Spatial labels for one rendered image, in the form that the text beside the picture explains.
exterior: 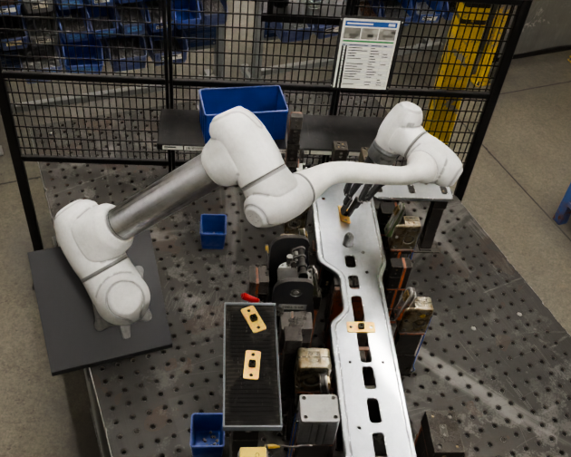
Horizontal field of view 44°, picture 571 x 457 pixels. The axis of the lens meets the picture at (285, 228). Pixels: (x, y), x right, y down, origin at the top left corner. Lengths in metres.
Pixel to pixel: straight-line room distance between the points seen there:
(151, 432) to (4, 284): 1.58
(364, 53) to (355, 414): 1.34
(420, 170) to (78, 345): 1.19
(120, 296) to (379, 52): 1.30
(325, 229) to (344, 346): 0.47
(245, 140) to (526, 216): 2.69
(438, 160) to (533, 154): 2.61
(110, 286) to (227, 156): 0.55
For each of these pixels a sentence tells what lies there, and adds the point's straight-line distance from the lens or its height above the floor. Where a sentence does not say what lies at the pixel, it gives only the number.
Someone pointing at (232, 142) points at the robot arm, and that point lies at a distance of 1.77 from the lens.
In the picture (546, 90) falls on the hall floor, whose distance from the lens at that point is 5.38.
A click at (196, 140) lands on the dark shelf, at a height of 1.03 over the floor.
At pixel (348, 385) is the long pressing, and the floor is 1.00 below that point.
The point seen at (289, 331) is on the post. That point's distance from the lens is 1.94.
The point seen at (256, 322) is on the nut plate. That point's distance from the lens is 1.86.
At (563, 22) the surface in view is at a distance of 5.47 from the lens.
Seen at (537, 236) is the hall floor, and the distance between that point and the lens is 4.13.
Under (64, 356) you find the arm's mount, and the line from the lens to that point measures 2.35.
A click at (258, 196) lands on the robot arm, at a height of 1.45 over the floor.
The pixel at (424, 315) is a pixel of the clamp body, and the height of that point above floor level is 1.02.
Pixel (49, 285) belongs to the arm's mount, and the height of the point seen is 0.90.
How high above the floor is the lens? 2.64
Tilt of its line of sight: 45 degrees down
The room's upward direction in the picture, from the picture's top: 7 degrees clockwise
